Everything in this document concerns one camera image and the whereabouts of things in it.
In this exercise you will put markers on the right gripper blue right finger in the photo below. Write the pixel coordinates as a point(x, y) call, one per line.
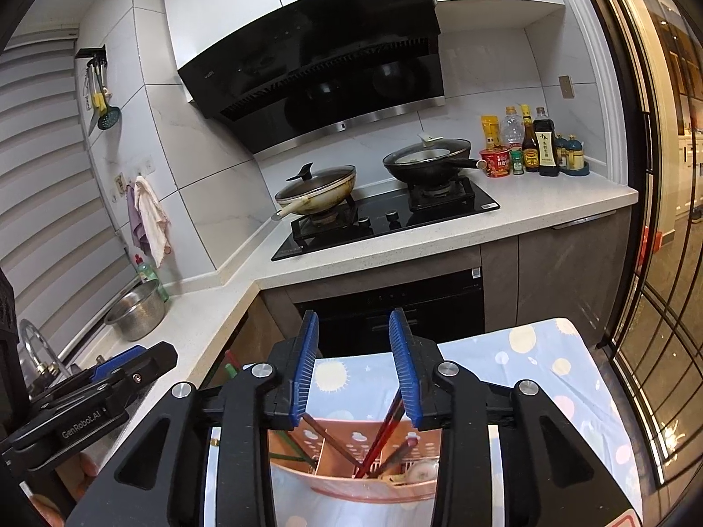
point(408, 366)

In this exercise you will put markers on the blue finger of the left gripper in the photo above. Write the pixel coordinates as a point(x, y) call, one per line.
point(102, 370)

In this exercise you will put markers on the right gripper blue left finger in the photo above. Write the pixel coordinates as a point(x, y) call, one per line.
point(304, 357)

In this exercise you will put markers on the bright red chopstick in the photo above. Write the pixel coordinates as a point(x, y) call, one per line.
point(394, 415)
point(231, 360)

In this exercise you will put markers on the white green ceramic soup spoon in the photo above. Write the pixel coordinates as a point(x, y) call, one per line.
point(425, 470)

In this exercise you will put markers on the green chopstick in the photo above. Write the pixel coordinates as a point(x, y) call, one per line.
point(287, 439)
point(230, 370)

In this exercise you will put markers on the person left hand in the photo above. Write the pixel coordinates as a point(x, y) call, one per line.
point(55, 494)

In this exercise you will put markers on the built-in black oven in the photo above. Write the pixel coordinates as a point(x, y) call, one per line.
point(441, 309)

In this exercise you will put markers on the chrome sink faucet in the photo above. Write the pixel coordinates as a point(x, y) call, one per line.
point(39, 362)

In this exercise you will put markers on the blue planet print tablecloth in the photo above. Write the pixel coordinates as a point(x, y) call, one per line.
point(509, 454)

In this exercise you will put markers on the steel pot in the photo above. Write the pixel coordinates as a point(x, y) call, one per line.
point(138, 312)

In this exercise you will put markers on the green dish soap bottle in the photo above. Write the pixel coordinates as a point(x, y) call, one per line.
point(148, 274)

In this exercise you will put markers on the pink perforated utensil holder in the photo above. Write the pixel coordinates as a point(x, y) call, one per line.
point(334, 476)

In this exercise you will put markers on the black gas stove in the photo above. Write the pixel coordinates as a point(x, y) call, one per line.
point(383, 214)

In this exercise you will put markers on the purple hanging cloth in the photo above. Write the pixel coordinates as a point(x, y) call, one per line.
point(136, 219)

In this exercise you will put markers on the cream wok with lid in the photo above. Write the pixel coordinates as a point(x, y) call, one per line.
point(314, 192)

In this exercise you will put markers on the white hanging towel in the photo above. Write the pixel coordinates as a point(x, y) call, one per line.
point(153, 229)

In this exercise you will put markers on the black frying pan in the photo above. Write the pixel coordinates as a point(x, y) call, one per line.
point(432, 163)

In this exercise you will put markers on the red instant noodle cup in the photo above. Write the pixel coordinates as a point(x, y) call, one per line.
point(497, 162)

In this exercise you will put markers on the small green spice jar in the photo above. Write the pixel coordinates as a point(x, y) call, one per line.
point(516, 160)

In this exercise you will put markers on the brown sauce bottle yellow cap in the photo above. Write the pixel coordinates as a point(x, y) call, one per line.
point(530, 148)

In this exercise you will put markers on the yellow seasoning packet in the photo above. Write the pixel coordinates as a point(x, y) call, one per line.
point(491, 129)

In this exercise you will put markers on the clear oil bottle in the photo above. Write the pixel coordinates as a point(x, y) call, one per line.
point(511, 129)

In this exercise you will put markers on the black lattice glass door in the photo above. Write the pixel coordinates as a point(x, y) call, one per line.
point(651, 350)

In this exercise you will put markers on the dark soy sauce bottle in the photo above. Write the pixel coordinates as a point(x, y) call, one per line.
point(545, 136)

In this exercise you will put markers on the blue condiment jar set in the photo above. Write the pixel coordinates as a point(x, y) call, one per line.
point(571, 159)

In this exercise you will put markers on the hanging utensil rack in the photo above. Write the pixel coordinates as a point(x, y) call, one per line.
point(104, 114)

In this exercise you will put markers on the black range hood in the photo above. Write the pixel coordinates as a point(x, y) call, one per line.
point(319, 67)

